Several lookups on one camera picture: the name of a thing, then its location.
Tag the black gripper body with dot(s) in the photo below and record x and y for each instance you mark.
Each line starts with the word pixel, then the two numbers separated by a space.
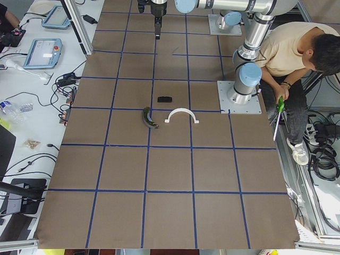
pixel 158 10

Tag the white curved plastic bracket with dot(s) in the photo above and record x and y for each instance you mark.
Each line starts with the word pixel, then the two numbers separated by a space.
pixel 182 111

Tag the near blue teach pendant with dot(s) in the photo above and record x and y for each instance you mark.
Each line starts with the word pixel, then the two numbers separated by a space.
pixel 43 54

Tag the black brake pad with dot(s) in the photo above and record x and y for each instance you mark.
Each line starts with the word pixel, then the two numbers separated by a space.
pixel 164 99

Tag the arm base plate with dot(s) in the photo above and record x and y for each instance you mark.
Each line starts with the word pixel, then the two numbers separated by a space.
pixel 233 103
pixel 214 30

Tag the blue teach pendant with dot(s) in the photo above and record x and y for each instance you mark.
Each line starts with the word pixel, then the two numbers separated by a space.
pixel 56 19
pixel 43 54

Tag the person in beige shirt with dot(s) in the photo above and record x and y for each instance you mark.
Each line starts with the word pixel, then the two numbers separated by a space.
pixel 288 53

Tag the clear plastic water bottle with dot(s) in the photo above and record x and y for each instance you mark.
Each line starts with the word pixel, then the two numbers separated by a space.
pixel 11 111

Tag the green curved brake shoe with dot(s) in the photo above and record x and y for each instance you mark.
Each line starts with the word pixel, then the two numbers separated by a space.
pixel 148 120

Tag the aluminium frame post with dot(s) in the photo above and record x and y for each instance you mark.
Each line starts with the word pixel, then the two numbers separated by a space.
pixel 77 24

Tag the green handled tool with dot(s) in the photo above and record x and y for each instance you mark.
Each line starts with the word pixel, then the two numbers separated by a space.
pixel 280 108

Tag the far blue teach pendant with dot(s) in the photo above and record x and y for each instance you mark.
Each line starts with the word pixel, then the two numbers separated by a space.
pixel 56 19

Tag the black power adapter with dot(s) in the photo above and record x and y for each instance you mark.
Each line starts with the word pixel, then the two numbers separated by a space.
pixel 68 79

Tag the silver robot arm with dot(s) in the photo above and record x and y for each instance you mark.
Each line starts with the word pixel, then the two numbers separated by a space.
pixel 247 72
pixel 228 19

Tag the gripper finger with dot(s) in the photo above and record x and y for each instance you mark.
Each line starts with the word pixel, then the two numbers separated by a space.
pixel 158 27

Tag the white plate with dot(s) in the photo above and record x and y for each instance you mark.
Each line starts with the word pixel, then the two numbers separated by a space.
pixel 41 7

